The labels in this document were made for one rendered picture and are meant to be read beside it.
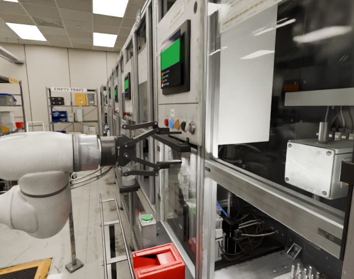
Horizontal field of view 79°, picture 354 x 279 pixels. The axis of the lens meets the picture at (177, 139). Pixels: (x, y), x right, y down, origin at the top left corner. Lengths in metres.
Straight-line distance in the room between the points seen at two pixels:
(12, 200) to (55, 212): 0.09
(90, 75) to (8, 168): 7.44
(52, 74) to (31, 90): 0.77
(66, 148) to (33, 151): 0.06
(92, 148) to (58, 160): 0.07
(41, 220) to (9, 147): 0.19
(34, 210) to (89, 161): 0.16
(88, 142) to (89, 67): 7.44
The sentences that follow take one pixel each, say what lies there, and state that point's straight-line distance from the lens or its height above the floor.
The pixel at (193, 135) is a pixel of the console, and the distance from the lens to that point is 0.64.
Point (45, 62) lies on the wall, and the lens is 8.06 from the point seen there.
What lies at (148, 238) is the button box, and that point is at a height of 0.96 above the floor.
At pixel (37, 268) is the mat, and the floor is 0.01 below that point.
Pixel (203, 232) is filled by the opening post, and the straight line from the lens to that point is 0.70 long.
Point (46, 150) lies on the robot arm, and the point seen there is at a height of 1.39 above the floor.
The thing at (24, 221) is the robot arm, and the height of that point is 1.23.
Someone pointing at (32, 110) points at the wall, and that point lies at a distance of 8.04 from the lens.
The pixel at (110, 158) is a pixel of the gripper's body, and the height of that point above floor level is 1.36.
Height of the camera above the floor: 1.48
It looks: 9 degrees down
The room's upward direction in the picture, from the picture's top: straight up
